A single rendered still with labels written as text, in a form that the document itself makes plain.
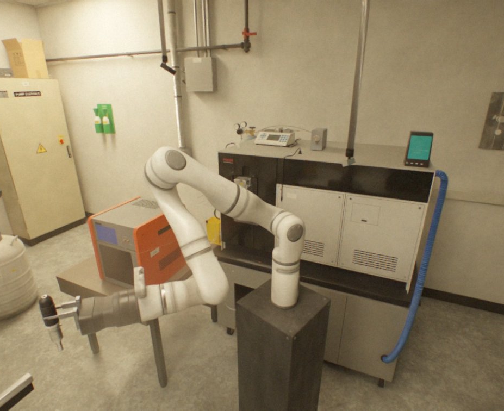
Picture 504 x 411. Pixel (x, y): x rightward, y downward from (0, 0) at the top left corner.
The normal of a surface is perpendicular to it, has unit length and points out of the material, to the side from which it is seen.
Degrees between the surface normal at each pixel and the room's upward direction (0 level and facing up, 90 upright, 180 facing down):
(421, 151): 80
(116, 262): 90
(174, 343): 0
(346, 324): 90
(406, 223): 90
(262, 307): 0
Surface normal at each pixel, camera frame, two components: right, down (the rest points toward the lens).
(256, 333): -0.67, 0.26
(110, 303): -0.14, -0.90
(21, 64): -0.41, 0.33
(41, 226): 0.91, 0.15
